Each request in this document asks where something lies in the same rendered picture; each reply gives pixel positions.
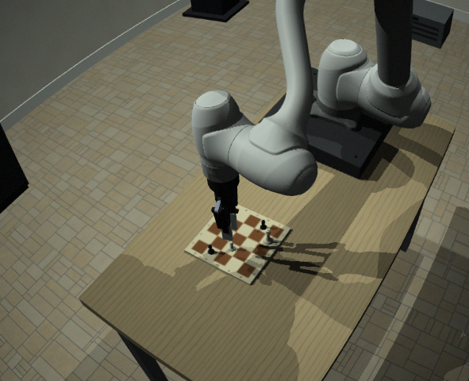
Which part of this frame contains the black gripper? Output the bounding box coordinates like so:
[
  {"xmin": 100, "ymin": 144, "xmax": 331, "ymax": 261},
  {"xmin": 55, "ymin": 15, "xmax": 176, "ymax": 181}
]
[{"xmin": 207, "ymin": 176, "xmax": 240, "ymax": 241}]

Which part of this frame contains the brown and cream chessboard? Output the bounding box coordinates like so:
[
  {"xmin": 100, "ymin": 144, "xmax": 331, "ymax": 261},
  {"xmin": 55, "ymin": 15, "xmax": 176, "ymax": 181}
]
[{"xmin": 184, "ymin": 205, "xmax": 291, "ymax": 285}]

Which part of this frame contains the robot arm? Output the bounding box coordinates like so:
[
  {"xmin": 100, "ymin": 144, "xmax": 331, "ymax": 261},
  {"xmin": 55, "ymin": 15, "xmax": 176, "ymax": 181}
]
[{"xmin": 192, "ymin": 0, "xmax": 432, "ymax": 196}]

